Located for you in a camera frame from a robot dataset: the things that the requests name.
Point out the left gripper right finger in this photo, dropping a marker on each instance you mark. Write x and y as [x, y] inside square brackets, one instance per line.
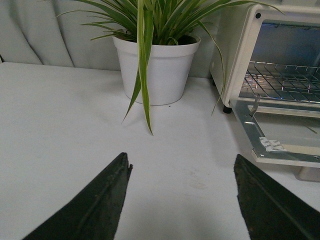
[270, 211]

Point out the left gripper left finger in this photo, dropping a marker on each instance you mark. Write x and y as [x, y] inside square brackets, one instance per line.
[94, 213]

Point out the metal oven wire rack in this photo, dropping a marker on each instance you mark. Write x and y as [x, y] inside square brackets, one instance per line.
[284, 82]

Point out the glass oven door with handle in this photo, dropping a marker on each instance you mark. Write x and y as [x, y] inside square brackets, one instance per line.
[282, 133]

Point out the white curtain backdrop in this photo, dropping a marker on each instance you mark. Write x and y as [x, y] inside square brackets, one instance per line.
[55, 33]

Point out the cream toaster oven body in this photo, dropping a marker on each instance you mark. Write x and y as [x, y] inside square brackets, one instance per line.
[284, 32]

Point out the white plant pot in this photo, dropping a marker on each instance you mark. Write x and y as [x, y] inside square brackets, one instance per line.
[167, 71]

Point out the green spider plant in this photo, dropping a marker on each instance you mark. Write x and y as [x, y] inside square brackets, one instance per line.
[151, 23]

